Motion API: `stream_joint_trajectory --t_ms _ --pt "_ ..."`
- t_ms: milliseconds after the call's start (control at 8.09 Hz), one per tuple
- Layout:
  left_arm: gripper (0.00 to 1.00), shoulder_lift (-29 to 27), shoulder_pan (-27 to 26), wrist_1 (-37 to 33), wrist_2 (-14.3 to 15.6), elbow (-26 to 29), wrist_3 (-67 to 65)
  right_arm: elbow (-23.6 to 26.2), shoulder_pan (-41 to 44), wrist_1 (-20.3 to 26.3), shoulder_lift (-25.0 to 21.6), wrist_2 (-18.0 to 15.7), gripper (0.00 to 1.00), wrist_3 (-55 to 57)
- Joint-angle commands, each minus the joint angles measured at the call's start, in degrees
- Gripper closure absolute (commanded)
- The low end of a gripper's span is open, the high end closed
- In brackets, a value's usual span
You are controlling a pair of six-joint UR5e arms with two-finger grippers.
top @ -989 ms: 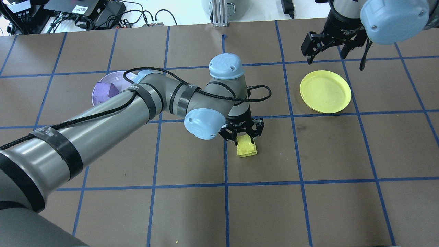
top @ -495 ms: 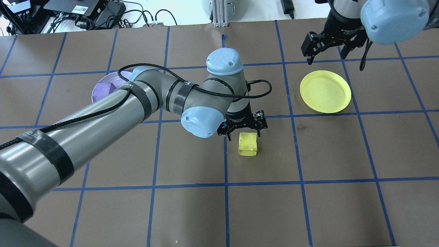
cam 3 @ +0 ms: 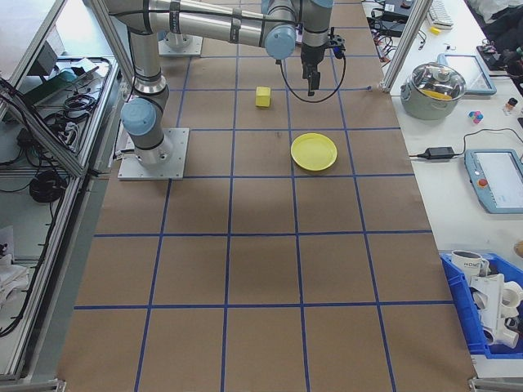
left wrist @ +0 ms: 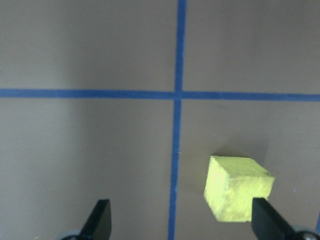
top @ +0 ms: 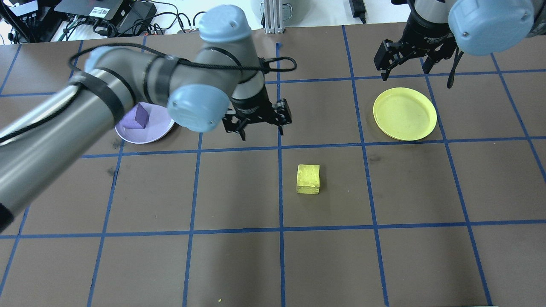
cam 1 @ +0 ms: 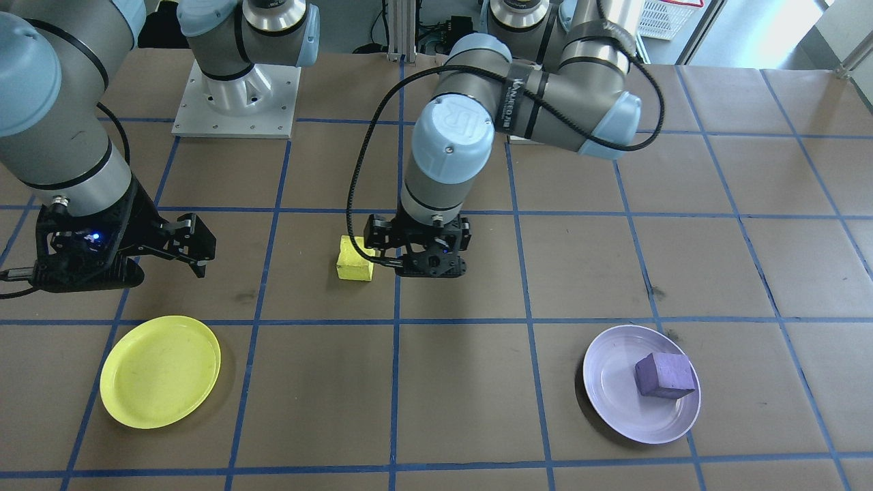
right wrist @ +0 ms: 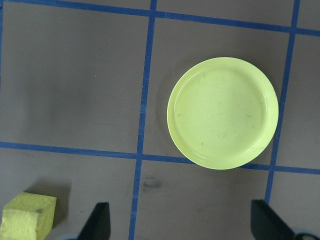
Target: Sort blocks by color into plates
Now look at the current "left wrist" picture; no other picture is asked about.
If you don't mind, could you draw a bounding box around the yellow block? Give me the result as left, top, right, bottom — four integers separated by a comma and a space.
202, 155, 276, 223

